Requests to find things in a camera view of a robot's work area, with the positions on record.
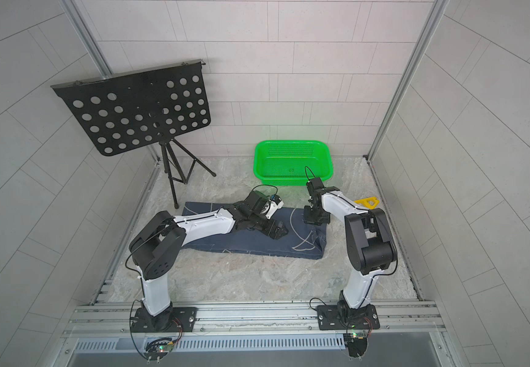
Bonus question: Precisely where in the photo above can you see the circuit board with wires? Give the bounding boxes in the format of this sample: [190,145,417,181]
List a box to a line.
[343,330,372,359]
[129,318,183,364]

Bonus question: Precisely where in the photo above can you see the green plastic basket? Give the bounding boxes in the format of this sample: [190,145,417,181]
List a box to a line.
[253,140,334,187]

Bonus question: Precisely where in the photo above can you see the black perforated music stand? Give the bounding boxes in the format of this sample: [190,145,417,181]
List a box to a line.
[52,60,212,184]

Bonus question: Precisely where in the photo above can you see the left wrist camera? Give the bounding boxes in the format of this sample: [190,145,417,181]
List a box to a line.
[263,194,283,220]

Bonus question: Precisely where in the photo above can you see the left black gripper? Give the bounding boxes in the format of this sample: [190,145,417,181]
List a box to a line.
[247,211,291,239]

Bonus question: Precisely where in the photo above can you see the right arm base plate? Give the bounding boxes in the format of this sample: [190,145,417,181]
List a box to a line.
[315,302,381,332]

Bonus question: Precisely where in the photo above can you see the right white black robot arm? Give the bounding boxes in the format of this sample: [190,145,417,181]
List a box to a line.
[304,177,398,310]

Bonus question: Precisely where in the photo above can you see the aluminium rail frame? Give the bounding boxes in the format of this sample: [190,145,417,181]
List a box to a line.
[53,299,462,366]

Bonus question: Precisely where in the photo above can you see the left circuit board with wires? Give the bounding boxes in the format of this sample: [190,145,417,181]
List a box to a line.
[129,318,183,364]

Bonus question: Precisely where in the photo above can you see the yellow plastic triangle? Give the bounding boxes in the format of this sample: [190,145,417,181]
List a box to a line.
[355,197,381,209]

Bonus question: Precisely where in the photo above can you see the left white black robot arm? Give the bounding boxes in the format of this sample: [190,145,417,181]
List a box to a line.
[127,190,288,317]

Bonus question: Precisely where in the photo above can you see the right circuit board with wires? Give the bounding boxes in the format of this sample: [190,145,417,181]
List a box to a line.
[343,330,372,359]

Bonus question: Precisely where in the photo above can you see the dark blue pillowcase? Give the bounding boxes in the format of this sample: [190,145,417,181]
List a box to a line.
[185,207,327,260]

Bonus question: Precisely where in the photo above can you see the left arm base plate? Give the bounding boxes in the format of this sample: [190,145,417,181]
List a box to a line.
[130,306,198,333]

